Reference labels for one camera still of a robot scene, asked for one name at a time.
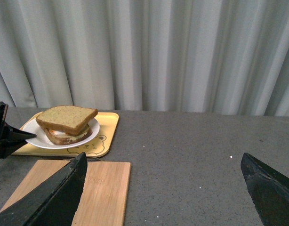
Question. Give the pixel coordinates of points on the brown bread slice top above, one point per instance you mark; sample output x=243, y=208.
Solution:
x=66, y=118

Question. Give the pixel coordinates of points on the bamboo cutting board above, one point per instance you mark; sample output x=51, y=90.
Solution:
x=103, y=201

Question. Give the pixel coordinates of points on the yellow bear tray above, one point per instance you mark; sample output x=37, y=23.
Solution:
x=97, y=147

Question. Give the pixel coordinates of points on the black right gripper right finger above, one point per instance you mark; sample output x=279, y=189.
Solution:
x=269, y=191

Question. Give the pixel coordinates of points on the grey pleated curtain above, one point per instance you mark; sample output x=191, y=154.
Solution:
x=220, y=56

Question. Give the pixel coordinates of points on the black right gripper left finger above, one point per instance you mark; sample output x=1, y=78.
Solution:
x=54, y=202

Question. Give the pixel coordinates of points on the white round plate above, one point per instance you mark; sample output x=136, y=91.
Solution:
x=42, y=141

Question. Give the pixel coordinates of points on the bottom bread slice with filling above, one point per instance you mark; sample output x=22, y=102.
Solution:
x=62, y=138

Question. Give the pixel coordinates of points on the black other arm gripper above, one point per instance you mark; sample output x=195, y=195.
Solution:
x=9, y=134

